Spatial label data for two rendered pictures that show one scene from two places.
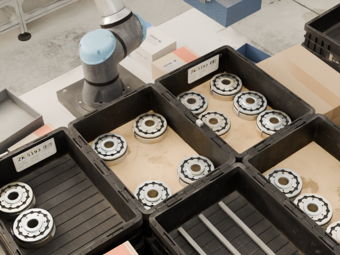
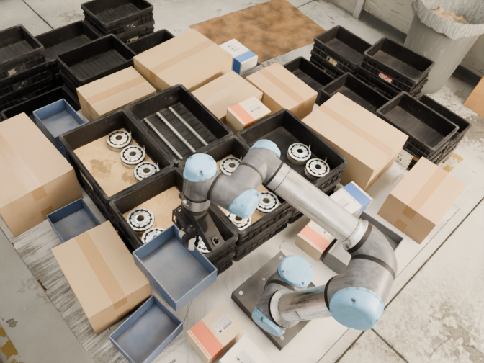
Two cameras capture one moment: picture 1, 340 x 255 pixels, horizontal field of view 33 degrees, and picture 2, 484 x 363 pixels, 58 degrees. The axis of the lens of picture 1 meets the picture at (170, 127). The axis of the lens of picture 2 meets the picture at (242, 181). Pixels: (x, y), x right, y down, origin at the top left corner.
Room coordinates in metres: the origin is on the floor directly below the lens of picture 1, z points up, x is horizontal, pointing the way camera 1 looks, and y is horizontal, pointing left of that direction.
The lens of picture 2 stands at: (2.09, -0.14, 2.26)
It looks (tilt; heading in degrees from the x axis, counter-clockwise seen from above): 52 degrees down; 168
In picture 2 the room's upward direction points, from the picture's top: 9 degrees clockwise
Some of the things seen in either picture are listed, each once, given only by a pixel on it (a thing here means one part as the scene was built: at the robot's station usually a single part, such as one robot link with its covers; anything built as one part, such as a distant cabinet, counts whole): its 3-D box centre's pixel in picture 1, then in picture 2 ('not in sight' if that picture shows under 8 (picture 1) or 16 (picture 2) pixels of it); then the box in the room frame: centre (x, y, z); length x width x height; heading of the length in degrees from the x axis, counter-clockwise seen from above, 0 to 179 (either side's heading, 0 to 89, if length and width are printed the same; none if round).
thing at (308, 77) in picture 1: (301, 97); (102, 275); (1.37, -0.44, 0.78); 0.30 x 0.22 x 0.16; 32
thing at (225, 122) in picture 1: (213, 122); not in sight; (1.19, -0.13, 0.86); 0.10 x 0.10 x 0.01
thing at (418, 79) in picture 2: not in sight; (387, 84); (-0.21, 1.27, 0.37); 0.42 x 0.34 x 0.46; 38
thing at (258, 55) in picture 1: (244, 71); (147, 332); (1.57, -0.28, 0.74); 0.20 x 0.15 x 0.07; 135
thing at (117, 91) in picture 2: not in sight; (118, 101); (0.46, -0.46, 0.78); 0.30 x 0.22 x 0.16; 126
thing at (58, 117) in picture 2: not in sight; (60, 122); (0.63, -0.70, 0.81); 0.20 x 0.15 x 0.07; 38
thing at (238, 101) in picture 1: (250, 102); (155, 239); (1.28, -0.25, 0.86); 0.10 x 0.10 x 0.01
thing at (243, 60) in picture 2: not in sight; (237, 57); (0.04, 0.15, 0.75); 0.20 x 0.12 x 0.09; 38
